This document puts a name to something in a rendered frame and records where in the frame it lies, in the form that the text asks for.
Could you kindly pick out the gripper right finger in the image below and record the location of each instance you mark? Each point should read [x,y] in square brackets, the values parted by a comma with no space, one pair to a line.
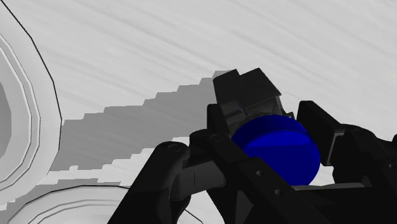
[319,130]

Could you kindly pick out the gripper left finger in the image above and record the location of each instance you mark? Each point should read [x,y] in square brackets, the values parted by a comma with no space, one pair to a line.
[161,173]

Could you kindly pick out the blue bottle with black top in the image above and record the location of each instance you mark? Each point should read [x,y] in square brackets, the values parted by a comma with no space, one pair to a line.
[279,149]

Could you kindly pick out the small white plate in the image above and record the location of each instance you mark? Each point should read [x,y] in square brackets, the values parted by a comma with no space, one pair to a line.
[77,208]

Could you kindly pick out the large white plate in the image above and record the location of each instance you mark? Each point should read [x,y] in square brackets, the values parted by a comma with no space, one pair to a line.
[28,124]

